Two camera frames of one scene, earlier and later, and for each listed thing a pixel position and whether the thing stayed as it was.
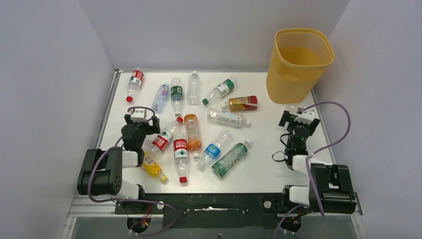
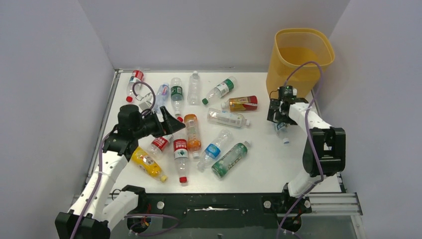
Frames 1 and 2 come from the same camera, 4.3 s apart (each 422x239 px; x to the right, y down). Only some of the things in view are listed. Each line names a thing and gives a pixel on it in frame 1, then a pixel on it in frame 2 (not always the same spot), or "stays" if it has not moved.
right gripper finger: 286,117 to 274,114
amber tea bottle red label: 241,104 stays
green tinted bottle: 229,159 stays
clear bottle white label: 219,116 stays
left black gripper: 154,129 to 171,125
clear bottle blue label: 213,149 stays
